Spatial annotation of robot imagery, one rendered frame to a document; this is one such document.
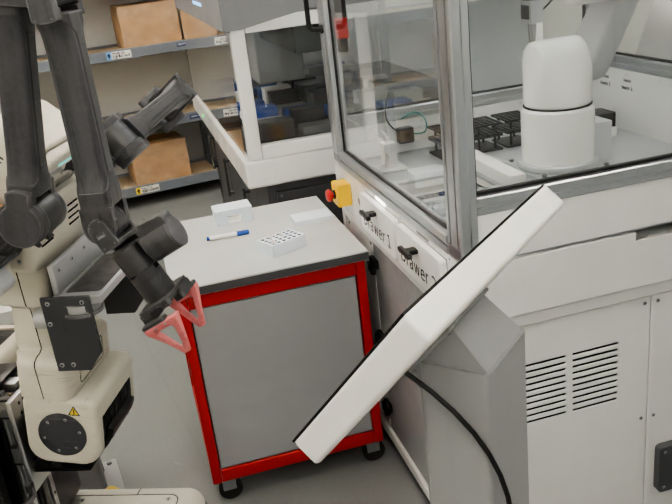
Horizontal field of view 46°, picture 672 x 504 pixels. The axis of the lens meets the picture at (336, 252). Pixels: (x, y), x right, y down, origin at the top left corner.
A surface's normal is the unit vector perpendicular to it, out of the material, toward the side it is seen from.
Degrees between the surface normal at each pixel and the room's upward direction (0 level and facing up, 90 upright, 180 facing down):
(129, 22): 89
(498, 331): 45
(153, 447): 0
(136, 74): 90
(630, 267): 90
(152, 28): 90
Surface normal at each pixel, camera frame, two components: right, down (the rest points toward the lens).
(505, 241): 0.46, -0.64
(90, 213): -0.11, 0.37
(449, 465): -0.52, 0.36
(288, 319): 0.27, 0.33
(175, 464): -0.11, -0.92
